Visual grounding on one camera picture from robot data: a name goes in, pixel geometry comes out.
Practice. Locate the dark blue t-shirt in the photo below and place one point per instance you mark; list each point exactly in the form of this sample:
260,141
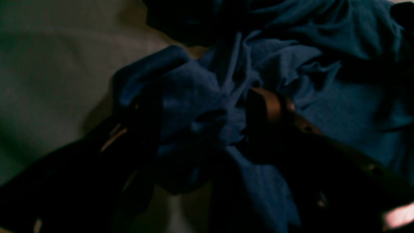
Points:
338,60

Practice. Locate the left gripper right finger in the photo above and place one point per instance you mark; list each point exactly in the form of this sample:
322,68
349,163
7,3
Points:
291,178

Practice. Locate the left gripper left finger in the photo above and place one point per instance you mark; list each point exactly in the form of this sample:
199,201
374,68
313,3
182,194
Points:
98,184

